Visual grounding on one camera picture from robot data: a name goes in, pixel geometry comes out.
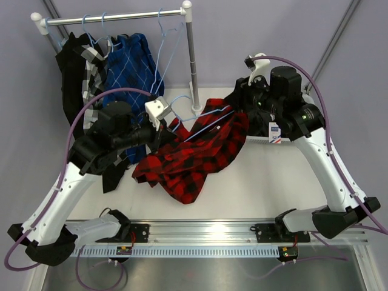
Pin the left aluminium frame post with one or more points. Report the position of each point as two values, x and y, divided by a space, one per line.
53 13

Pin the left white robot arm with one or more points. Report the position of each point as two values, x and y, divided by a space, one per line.
48 237

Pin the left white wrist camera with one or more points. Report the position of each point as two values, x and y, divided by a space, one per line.
157 110

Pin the grey white plaid shirt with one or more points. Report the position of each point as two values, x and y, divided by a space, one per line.
93 81

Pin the white slotted cable duct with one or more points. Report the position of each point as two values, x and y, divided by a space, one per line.
177 252

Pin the blue plaid shirt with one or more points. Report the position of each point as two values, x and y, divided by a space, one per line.
132 65

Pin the light blue wire hanger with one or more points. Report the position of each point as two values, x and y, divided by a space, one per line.
170 39

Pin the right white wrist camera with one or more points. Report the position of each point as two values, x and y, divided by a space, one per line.
257 66

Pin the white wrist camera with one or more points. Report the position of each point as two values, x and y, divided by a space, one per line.
157 110
257 66

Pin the blue hanger of black shirt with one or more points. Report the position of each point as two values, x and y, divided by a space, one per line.
59 40

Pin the white plastic basket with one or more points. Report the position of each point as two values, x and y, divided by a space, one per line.
265 140

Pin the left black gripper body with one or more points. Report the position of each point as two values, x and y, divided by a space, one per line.
157 136

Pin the red black plaid shirt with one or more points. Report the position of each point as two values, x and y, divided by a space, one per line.
181 166

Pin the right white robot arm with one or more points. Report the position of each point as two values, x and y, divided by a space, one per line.
304 125

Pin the metal clothes rack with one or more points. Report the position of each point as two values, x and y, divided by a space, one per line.
185 11

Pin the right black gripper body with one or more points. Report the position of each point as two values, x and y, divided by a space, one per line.
260 95

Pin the aluminium frame post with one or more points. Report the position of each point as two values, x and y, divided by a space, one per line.
335 38
53 13

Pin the right aluminium frame post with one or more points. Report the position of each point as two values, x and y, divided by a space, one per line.
335 38

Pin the aluminium mounting rail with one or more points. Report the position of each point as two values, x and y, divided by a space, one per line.
213 232

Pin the dark pinstriped shirt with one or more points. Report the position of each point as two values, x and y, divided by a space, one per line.
258 119

